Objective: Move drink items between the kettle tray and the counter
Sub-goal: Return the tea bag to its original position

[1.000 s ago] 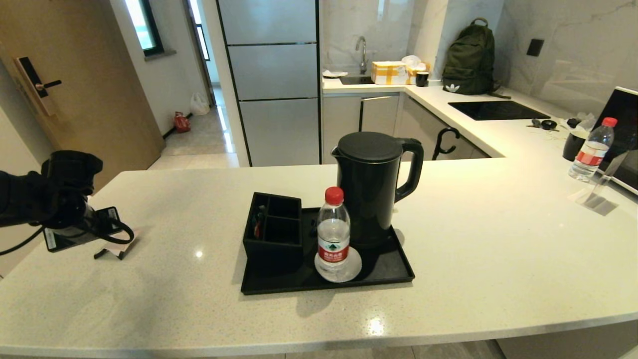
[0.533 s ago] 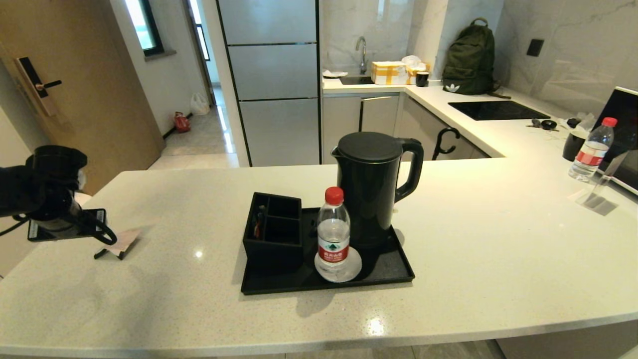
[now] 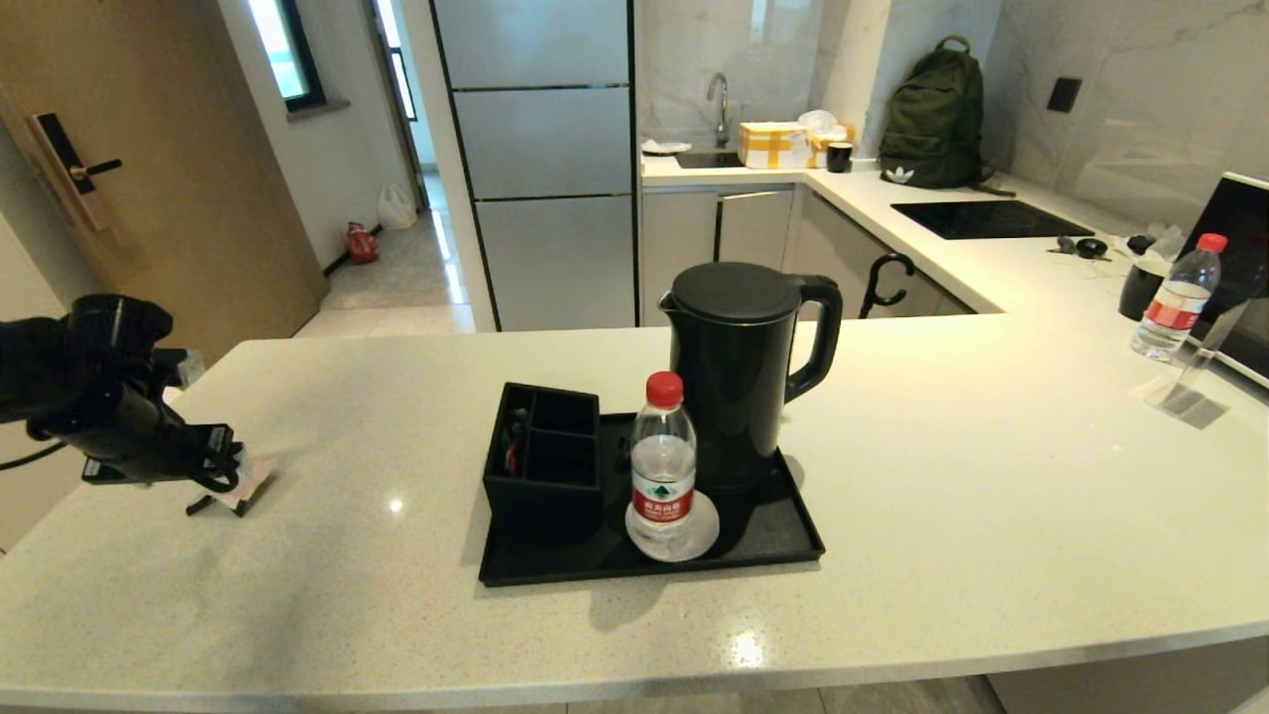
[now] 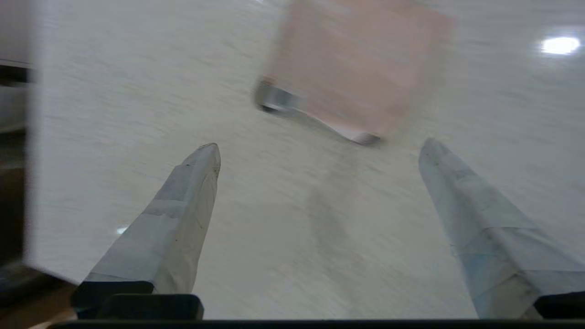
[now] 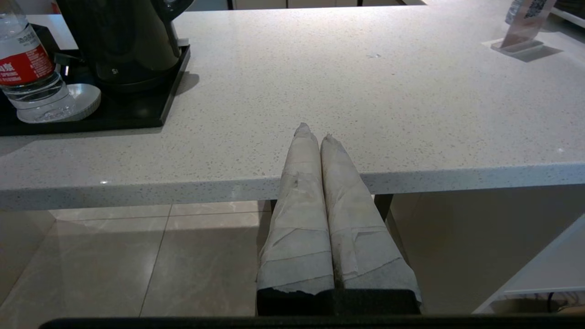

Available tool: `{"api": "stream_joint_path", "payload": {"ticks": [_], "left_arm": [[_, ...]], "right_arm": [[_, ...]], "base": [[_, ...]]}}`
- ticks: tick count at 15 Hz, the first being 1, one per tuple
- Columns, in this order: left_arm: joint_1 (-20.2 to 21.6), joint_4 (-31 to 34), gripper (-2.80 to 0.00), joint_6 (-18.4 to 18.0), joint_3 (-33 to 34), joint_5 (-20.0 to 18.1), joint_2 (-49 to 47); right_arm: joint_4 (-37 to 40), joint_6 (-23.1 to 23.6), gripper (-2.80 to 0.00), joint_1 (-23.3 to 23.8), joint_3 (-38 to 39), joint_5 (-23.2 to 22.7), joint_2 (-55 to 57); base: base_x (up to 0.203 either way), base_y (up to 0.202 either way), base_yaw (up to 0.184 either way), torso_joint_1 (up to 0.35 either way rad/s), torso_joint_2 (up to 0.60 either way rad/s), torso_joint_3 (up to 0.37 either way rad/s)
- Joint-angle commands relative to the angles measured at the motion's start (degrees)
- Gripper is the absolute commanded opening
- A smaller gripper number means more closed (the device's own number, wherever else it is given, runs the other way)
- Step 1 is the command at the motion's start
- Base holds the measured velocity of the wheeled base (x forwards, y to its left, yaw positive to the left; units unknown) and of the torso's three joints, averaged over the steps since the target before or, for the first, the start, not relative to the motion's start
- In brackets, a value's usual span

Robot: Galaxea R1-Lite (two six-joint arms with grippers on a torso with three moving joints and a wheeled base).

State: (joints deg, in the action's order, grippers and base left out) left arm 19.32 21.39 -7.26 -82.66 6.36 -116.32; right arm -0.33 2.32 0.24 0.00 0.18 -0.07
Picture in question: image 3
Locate pink tea bag packet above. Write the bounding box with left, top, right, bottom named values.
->
left=223, top=454, right=277, bottom=519

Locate black electric kettle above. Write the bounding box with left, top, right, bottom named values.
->
left=659, top=261, right=846, bottom=497

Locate clear water bottle red cap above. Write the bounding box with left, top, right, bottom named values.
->
left=630, top=371, right=698, bottom=558
left=1130, top=233, right=1229, bottom=364

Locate tall black cup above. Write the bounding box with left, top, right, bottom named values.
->
left=1119, top=260, right=1168, bottom=321

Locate brown wooden door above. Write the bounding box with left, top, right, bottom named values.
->
left=0, top=0, right=328, bottom=363

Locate black compartment organizer box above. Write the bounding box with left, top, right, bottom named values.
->
left=483, top=381, right=604, bottom=536

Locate white plastic bag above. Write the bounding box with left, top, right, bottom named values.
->
left=378, top=183, right=419, bottom=231

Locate dark framed window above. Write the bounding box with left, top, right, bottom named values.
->
left=248, top=0, right=328, bottom=112

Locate white round saucer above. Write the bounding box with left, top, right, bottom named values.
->
left=625, top=491, right=722, bottom=563

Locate silver refrigerator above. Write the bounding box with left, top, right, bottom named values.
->
left=428, top=0, right=640, bottom=332

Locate black rectangular serving tray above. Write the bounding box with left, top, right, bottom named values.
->
left=479, top=411, right=828, bottom=587

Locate grey kitchen base cabinet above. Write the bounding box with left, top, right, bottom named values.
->
left=641, top=184, right=978, bottom=326

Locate chrome sink faucet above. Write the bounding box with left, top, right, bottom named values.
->
left=707, top=71, right=733, bottom=150

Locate white box with yellow tape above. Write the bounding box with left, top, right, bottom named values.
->
left=738, top=121, right=812, bottom=171

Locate dark green backpack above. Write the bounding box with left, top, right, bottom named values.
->
left=878, top=35, right=1018, bottom=197

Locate black induction cooktop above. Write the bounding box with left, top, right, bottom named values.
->
left=890, top=200, right=1096, bottom=242

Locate clear acrylic sign stand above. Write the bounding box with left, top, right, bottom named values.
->
left=1145, top=297, right=1255, bottom=417

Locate crumpled clear plastic wrap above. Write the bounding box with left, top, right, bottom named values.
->
left=1129, top=224, right=1188, bottom=275

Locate black glass door microwave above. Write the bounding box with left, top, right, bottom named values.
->
left=1182, top=172, right=1269, bottom=390

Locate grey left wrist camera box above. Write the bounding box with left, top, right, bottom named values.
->
left=159, top=347, right=207, bottom=391

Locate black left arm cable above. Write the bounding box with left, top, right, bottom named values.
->
left=0, top=441, right=68, bottom=472

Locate black door lock handle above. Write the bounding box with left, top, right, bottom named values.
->
left=30, top=112, right=125, bottom=232

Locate black hooked cane handle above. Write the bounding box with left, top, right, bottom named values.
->
left=859, top=253, right=916, bottom=320

